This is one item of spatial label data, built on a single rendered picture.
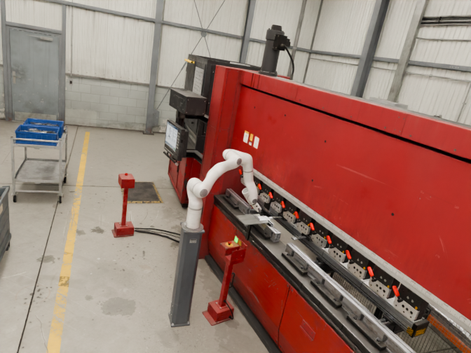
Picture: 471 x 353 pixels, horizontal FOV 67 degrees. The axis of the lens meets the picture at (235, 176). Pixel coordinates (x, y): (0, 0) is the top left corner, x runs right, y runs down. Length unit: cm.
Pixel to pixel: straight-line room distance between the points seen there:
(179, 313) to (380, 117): 239
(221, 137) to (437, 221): 243
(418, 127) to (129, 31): 832
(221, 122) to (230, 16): 663
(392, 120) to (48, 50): 856
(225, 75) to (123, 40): 622
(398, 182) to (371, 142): 32
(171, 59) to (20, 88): 365
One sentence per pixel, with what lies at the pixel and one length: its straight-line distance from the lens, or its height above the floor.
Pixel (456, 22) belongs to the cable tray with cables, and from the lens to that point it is 775.
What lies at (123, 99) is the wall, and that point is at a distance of 994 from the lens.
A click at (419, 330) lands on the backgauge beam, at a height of 93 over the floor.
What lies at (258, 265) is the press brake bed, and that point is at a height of 64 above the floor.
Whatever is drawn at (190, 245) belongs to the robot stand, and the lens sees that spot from 311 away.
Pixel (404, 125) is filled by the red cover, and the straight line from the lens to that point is 233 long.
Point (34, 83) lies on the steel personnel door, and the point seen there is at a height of 95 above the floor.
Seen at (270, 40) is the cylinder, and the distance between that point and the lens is 368.
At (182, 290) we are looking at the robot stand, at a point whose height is 40.
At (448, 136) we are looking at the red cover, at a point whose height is 224.
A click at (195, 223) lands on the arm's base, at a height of 107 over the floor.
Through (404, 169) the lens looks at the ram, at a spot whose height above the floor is 198.
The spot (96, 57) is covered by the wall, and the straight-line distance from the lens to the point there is 982.
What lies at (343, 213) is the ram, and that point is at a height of 153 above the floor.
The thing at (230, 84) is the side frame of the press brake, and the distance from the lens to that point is 385.
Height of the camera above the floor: 247
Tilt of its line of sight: 19 degrees down
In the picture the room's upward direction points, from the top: 10 degrees clockwise
